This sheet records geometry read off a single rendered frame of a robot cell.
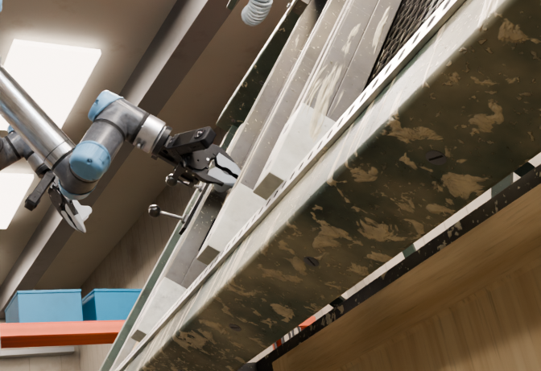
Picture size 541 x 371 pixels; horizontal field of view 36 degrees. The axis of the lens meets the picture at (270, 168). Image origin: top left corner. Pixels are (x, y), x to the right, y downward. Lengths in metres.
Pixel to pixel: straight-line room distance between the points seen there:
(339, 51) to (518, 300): 0.44
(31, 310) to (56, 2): 2.03
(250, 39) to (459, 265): 5.30
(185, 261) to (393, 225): 0.96
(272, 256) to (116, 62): 5.40
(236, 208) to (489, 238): 0.45
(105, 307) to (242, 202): 3.69
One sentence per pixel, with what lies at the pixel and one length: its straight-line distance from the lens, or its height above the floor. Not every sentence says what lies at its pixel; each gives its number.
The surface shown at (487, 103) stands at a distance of 0.65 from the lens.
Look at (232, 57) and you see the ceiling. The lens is 6.42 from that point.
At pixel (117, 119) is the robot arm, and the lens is 1.73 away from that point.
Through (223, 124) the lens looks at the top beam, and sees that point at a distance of 2.88.
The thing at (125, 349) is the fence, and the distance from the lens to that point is 2.20.
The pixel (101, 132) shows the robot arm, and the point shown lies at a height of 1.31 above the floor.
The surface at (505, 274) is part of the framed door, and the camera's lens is 0.96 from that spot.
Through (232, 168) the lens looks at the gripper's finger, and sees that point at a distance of 1.77.
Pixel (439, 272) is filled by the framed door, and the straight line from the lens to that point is 1.06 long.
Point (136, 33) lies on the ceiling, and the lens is 5.99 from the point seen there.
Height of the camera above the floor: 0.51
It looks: 24 degrees up
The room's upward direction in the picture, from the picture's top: 11 degrees counter-clockwise
